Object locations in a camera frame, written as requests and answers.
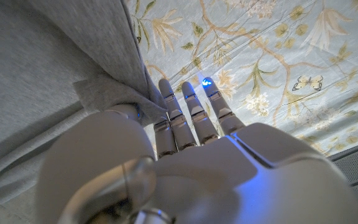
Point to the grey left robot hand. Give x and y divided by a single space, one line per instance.
197 174

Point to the grey shorts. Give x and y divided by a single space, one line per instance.
42 62

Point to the floral printed backdrop cloth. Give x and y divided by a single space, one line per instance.
275 62

